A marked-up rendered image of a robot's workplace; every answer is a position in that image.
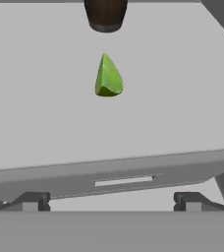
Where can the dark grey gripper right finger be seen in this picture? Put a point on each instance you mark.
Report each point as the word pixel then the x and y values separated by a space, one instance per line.
pixel 186 198

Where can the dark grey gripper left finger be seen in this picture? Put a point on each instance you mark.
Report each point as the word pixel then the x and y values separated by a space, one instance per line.
pixel 35 198

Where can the grey fridge drawer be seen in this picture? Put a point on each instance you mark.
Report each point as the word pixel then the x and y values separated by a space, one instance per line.
pixel 117 178

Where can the grey fridge shelf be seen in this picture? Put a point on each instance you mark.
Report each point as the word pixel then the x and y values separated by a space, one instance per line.
pixel 110 85

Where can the green lemon wedge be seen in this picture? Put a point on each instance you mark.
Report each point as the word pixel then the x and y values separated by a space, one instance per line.
pixel 108 78

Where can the dark brown bottle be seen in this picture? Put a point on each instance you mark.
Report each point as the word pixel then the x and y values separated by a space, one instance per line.
pixel 105 14

